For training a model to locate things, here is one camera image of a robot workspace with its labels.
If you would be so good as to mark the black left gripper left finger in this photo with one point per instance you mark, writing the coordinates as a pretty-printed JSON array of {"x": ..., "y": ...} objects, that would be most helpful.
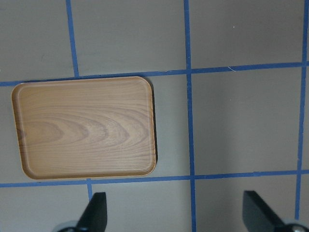
[{"x": 94, "y": 217}]

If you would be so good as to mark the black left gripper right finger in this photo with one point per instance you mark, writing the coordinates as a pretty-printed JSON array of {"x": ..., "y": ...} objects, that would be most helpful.
[{"x": 257, "y": 216}]

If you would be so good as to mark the wooden rectangular tray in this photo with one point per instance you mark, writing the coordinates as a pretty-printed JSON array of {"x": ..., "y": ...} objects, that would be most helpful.
[{"x": 85, "y": 128}]

